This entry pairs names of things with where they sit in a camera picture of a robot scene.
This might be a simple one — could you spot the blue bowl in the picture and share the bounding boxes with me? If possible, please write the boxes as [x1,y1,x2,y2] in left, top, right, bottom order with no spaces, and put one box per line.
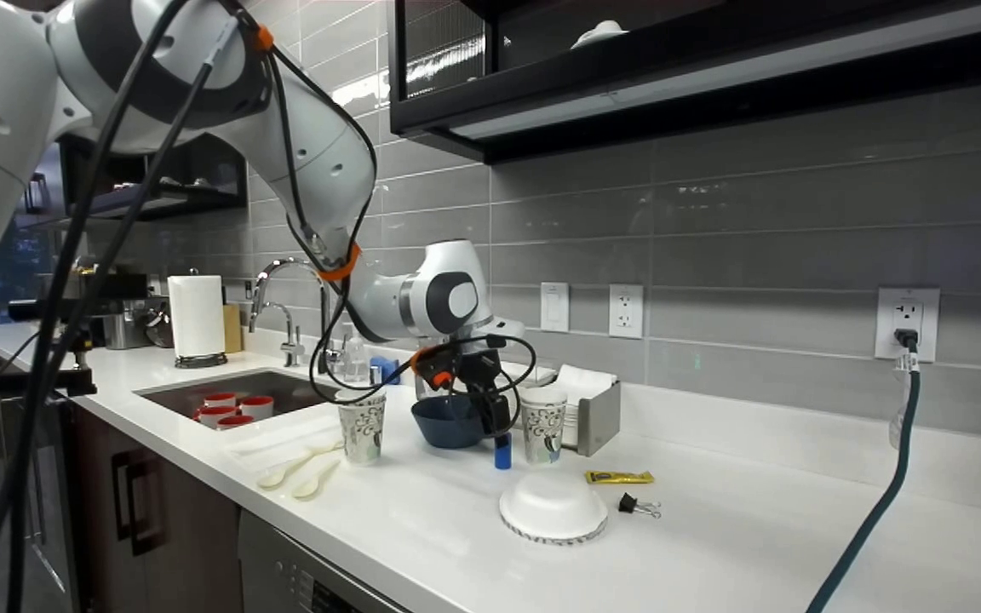
[410,395,488,450]

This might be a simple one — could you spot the white paper bowl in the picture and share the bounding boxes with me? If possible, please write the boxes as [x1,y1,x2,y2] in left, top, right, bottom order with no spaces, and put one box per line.
[498,471,610,547]

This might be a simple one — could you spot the patterned paper cup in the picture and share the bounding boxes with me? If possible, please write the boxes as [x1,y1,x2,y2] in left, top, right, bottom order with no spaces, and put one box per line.
[336,392,387,467]
[518,387,569,466]

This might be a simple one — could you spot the stack of white napkins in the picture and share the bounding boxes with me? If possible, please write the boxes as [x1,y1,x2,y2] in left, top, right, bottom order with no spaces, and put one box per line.
[555,364,618,406]

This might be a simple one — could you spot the clear soap bottle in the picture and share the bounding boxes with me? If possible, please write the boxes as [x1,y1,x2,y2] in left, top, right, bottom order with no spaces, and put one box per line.
[341,332,370,385]

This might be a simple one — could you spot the metal napkin holder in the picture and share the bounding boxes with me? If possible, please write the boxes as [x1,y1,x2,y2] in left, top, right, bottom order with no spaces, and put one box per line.
[560,380,622,458]

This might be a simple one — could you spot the small chrome tap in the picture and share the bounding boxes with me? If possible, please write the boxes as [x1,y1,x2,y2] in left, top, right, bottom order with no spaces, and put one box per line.
[255,301,307,369]

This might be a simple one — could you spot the sink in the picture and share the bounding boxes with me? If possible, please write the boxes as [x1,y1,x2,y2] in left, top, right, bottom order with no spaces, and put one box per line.
[134,368,343,432]

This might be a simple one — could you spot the white plastic spoon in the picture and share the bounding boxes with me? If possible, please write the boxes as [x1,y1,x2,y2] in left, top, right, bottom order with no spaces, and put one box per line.
[256,440,344,490]
[291,458,341,501]

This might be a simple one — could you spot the black binder clip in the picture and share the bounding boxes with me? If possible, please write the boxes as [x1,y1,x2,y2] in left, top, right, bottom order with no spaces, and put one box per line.
[617,492,663,519]

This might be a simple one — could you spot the tall chrome tap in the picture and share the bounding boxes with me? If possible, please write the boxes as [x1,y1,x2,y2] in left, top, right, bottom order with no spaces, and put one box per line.
[249,257,336,376]

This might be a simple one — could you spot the dishwasher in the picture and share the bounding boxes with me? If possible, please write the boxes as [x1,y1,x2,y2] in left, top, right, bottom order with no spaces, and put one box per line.
[237,508,408,613]

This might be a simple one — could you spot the paper towel roll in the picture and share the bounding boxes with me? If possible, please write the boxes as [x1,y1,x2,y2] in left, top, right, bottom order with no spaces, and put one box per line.
[167,269,228,370]

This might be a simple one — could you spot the brown cabinet door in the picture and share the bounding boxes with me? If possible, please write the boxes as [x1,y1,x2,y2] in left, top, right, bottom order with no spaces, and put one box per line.
[72,404,242,613]

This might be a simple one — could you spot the white dish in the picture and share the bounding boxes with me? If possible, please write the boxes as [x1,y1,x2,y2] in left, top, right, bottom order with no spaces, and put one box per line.
[571,20,629,49]

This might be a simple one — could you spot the coffee machine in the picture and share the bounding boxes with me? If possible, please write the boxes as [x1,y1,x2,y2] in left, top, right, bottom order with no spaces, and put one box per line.
[9,266,174,351]

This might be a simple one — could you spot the white wall switch plate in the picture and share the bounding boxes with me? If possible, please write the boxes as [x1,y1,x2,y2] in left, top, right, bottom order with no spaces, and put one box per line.
[539,281,571,334]

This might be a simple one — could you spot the dark wall shelf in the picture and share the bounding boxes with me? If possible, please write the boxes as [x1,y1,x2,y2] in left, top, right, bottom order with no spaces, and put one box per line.
[17,134,250,229]

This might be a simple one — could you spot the dark cabinet door handle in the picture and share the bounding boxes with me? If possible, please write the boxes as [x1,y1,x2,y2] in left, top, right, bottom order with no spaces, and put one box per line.
[111,449,166,558]

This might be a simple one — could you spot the dark wall cabinet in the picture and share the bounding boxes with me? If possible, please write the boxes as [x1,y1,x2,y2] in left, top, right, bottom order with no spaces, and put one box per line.
[387,0,981,165]

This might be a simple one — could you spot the white wall socket with plug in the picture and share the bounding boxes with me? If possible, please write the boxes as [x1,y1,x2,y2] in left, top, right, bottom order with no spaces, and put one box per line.
[874,286,941,363]

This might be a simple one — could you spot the dark green cable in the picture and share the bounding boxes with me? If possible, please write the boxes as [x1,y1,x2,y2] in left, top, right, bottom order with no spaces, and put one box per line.
[805,328,922,613]

